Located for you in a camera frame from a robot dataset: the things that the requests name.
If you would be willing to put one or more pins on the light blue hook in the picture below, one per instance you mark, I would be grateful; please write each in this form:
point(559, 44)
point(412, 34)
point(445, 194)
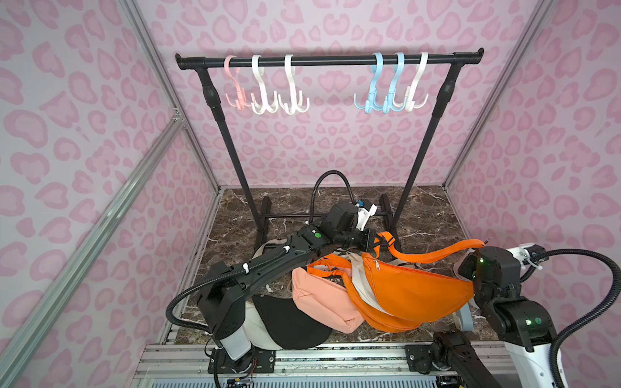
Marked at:
point(371, 104)
point(390, 104)

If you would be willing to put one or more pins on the light blue hook left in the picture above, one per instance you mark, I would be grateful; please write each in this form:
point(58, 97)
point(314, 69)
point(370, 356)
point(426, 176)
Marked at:
point(371, 104)

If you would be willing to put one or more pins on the black clothes rack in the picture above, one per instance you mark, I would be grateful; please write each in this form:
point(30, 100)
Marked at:
point(263, 214)

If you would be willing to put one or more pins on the blue white tape dispenser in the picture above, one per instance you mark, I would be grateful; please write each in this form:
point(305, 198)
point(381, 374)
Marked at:
point(463, 318)

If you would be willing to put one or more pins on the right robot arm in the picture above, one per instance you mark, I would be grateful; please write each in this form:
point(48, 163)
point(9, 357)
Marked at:
point(524, 326)

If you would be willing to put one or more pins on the orange sling bag front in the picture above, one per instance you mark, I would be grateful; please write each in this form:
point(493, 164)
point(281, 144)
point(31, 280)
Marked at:
point(338, 269)

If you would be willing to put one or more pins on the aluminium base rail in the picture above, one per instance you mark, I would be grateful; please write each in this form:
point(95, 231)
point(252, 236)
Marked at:
point(328, 365)

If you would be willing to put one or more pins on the black sling bag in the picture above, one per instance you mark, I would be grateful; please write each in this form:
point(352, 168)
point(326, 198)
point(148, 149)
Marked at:
point(289, 327)

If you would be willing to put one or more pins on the cream white sling bag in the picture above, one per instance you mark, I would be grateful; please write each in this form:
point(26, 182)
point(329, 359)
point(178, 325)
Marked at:
point(256, 331)

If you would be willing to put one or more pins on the light blue hook right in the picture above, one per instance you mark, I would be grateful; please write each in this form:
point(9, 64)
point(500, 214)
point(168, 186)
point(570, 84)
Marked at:
point(390, 104)

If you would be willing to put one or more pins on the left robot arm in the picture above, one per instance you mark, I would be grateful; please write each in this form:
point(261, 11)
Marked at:
point(221, 300)

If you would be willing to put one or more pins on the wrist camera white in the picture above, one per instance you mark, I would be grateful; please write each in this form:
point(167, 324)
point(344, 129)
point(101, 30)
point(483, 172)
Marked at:
point(365, 210)
point(525, 254)

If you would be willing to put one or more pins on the pink multi-prong hook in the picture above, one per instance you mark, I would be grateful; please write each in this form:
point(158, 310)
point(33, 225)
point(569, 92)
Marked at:
point(240, 102)

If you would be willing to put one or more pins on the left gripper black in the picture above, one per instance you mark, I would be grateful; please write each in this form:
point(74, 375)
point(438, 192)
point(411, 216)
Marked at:
point(353, 238)

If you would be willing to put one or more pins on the white orange sling bag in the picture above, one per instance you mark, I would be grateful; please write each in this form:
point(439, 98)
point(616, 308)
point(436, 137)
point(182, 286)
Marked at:
point(361, 284)

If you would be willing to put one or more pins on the pink sling bag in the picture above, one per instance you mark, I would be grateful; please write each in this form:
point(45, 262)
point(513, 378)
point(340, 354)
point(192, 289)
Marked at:
point(325, 301)

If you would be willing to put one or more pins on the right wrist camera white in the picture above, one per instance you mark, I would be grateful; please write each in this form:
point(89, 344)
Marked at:
point(525, 254)

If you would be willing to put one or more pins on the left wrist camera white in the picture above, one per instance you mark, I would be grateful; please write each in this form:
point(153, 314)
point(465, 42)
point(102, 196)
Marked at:
point(365, 210)

